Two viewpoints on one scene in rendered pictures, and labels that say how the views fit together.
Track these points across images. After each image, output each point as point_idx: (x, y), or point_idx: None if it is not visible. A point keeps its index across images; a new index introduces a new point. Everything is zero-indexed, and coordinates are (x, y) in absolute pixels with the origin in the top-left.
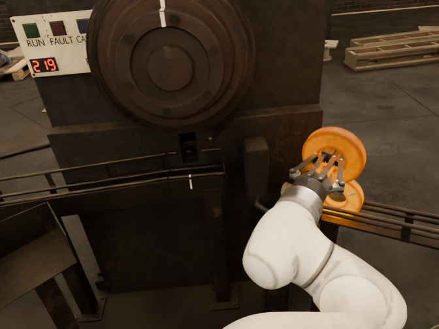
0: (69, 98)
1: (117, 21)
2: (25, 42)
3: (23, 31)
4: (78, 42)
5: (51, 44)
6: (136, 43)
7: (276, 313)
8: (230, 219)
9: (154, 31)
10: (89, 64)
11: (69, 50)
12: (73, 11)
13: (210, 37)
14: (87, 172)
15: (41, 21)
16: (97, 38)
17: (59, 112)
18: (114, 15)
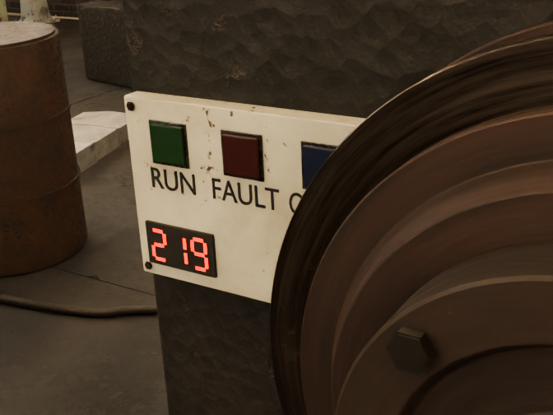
0: (231, 357)
1: (401, 238)
2: (146, 170)
3: (150, 141)
4: (293, 212)
5: (215, 195)
6: (445, 371)
7: None
8: None
9: (546, 348)
10: (273, 334)
11: (260, 229)
12: (304, 111)
13: None
14: None
15: (202, 123)
16: (318, 259)
17: (196, 385)
18: (398, 207)
